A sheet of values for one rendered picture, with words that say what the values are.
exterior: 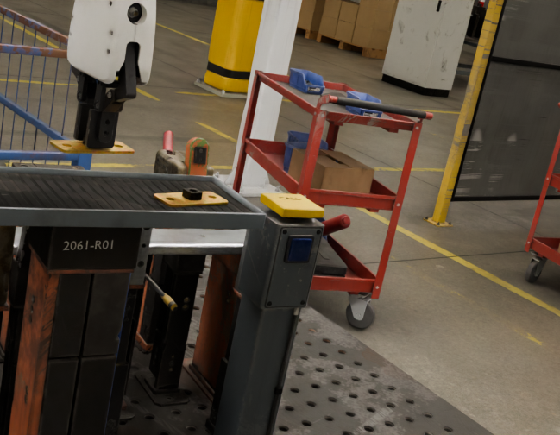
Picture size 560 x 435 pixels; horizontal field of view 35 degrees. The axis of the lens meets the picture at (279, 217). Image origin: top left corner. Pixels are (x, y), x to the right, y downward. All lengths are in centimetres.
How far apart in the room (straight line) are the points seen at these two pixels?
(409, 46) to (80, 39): 1075
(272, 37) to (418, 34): 644
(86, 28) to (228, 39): 747
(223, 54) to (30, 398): 749
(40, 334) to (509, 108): 504
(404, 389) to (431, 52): 975
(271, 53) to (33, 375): 431
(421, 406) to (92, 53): 103
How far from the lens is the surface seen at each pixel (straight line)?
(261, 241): 110
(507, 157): 602
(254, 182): 541
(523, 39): 577
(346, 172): 350
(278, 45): 524
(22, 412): 107
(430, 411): 171
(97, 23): 91
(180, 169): 156
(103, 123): 93
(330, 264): 363
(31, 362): 104
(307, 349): 181
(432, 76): 1144
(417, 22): 1158
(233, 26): 835
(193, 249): 135
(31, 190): 98
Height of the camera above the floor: 146
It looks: 17 degrees down
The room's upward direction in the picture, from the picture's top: 12 degrees clockwise
